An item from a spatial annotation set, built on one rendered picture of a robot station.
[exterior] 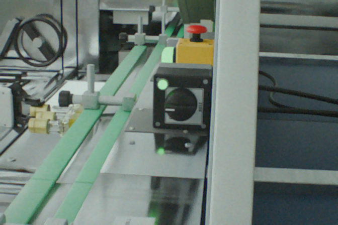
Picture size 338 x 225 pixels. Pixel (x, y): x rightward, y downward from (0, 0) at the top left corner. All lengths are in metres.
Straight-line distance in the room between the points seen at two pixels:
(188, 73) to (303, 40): 1.64
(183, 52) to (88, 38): 1.41
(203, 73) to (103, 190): 0.26
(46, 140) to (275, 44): 1.14
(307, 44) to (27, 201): 1.90
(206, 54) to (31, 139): 0.71
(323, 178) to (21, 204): 0.35
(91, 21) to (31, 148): 0.99
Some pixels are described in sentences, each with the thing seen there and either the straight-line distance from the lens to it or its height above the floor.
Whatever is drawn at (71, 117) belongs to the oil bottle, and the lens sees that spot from 1.32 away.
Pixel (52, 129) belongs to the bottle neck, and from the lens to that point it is 1.34.
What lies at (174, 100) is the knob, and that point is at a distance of 0.80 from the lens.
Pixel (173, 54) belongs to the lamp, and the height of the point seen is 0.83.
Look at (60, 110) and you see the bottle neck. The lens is 1.44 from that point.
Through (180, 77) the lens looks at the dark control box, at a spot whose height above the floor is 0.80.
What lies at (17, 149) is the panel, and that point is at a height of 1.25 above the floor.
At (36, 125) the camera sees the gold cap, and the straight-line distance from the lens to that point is 1.34.
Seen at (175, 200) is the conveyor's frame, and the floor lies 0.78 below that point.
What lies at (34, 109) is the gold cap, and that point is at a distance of 1.46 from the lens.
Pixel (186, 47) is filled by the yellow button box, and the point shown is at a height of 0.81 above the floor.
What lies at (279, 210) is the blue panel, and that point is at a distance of 0.66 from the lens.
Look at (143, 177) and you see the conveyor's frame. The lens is 0.68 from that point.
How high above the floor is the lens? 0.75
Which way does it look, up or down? 5 degrees up
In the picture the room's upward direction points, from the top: 87 degrees counter-clockwise
